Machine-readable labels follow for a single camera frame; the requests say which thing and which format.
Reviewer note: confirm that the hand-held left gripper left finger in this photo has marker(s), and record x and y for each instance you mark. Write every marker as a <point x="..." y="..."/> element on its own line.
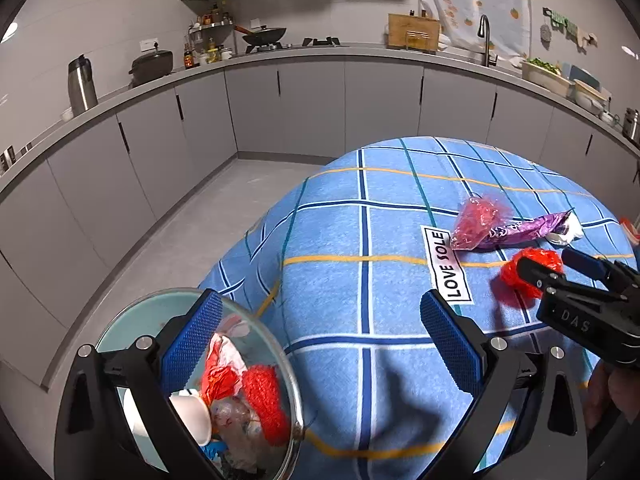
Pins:
<point x="192" y="335"/>

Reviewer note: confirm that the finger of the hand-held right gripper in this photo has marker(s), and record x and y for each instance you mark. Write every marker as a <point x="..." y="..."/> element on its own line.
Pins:
<point x="582" y="262"/>
<point x="535" y="272"/>

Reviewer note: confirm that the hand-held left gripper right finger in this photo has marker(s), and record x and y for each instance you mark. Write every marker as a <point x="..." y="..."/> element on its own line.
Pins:
<point x="450" y="340"/>

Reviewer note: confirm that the red plastic bag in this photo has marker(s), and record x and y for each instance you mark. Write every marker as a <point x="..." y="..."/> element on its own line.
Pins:
<point x="220" y="375"/>

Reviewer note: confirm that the white paper cup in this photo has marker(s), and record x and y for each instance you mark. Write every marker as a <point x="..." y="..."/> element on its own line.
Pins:
<point x="195" y="412"/>

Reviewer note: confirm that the clear plastic bag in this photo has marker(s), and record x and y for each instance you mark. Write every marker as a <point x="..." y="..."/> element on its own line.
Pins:
<point x="235" y="425"/>

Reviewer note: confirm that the red mesh net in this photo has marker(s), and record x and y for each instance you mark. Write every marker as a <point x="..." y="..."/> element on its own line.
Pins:
<point x="267" y="405"/>

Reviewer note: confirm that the person's right hand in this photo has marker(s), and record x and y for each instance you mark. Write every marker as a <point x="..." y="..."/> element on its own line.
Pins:
<point x="610" y="392"/>

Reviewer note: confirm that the purple snack wrapper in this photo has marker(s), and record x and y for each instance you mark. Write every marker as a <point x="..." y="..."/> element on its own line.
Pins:
<point x="525" y="227"/>

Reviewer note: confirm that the red and white wrapper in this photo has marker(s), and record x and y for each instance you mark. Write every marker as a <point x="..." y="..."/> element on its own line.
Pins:
<point x="631" y="230"/>

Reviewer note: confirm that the pink plastic bag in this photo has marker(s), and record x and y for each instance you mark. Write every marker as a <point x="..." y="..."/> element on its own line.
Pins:
<point x="475" y="222"/>

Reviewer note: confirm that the blue checked tablecloth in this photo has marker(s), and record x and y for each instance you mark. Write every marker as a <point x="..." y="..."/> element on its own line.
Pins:
<point x="375" y="285"/>

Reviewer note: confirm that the stainless steel pot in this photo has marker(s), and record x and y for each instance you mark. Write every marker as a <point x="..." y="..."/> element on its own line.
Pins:
<point x="632" y="127"/>

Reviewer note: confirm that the beige empty basin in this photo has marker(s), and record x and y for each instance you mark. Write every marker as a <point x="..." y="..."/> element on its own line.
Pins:
<point x="590" y="95"/>

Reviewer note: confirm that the beige basin with greens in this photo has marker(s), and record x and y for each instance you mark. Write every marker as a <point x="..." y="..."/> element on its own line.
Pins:
<point x="545" y="80"/>

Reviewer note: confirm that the black kitchen faucet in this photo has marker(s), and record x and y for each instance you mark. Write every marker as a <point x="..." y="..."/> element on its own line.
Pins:
<point x="489" y="57"/>

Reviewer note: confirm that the beige hanging cloth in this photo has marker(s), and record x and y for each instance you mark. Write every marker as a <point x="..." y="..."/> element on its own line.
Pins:
<point x="586" y="40"/>

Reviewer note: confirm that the grey hanging scrubber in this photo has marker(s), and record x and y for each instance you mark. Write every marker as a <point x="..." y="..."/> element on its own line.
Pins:
<point x="545" y="35"/>

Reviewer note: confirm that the green striped hanging towel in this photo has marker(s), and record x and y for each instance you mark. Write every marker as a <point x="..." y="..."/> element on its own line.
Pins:
<point x="562" y="21"/>

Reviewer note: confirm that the grey kitchen cabinets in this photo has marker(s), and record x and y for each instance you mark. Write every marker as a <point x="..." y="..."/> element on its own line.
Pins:
<point x="300" y="105"/>

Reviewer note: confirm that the steel thermos jug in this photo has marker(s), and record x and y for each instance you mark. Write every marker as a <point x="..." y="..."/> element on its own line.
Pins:
<point x="82" y="87"/>

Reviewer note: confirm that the black rice cooker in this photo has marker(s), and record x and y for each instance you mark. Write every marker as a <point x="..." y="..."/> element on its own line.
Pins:
<point x="152" y="65"/>

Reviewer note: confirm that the wooden cutting board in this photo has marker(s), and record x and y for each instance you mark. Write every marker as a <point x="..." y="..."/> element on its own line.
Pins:
<point x="412" y="27"/>

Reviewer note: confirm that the dark sauce bottle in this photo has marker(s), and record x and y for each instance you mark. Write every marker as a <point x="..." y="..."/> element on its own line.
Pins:
<point x="189" y="60"/>

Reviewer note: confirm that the black wok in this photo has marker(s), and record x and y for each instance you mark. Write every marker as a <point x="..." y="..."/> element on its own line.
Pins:
<point x="265" y="36"/>

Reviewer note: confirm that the spice rack with bottles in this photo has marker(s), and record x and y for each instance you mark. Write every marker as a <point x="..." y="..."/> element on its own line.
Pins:
<point x="212" y="22"/>

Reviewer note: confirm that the black gas stove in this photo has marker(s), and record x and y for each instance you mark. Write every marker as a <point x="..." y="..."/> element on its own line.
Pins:
<point x="320" y="41"/>

